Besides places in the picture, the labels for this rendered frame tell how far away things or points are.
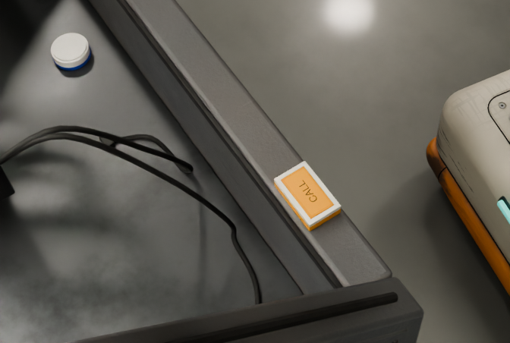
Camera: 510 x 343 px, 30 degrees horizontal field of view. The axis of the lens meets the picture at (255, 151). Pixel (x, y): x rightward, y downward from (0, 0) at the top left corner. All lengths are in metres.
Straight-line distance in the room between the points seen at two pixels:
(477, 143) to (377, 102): 0.40
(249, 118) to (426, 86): 1.21
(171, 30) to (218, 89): 0.08
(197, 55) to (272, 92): 1.13
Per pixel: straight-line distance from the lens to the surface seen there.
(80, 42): 1.00
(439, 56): 2.03
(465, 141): 1.62
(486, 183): 1.60
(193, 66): 0.83
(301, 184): 0.75
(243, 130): 0.79
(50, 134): 0.73
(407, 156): 1.89
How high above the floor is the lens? 1.62
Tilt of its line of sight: 59 degrees down
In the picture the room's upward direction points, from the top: 6 degrees counter-clockwise
